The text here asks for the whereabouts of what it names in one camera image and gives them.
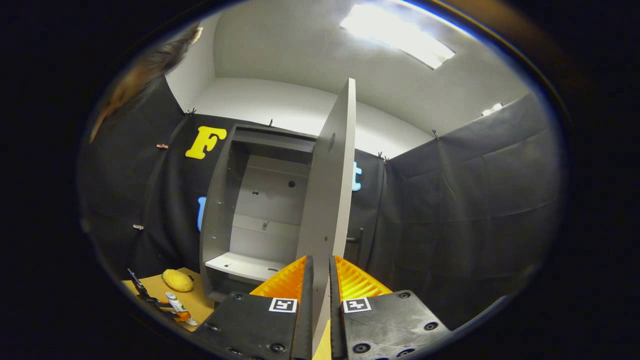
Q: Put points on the black backdrop cloth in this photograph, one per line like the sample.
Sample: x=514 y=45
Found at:
x=460 y=210

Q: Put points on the beige cabinet door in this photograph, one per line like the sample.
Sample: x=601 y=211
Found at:
x=327 y=200

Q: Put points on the dark grey cabinet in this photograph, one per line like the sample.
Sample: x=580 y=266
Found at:
x=220 y=210

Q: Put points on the person's hair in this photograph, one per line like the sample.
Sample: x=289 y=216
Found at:
x=145 y=75

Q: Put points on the white bottle green label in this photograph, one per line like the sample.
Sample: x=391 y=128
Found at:
x=175 y=301

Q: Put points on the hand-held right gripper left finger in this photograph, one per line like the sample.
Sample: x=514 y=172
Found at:
x=306 y=325

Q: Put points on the yellow coaster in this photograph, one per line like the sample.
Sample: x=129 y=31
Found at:
x=177 y=280

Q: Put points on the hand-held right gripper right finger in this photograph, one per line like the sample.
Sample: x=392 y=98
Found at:
x=336 y=325

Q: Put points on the small ceiling light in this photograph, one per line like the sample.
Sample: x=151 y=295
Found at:
x=492 y=109

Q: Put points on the long ceiling light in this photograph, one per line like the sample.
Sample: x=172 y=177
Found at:
x=395 y=35

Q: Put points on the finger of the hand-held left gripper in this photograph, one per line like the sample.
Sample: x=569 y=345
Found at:
x=179 y=316
x=147 y=297

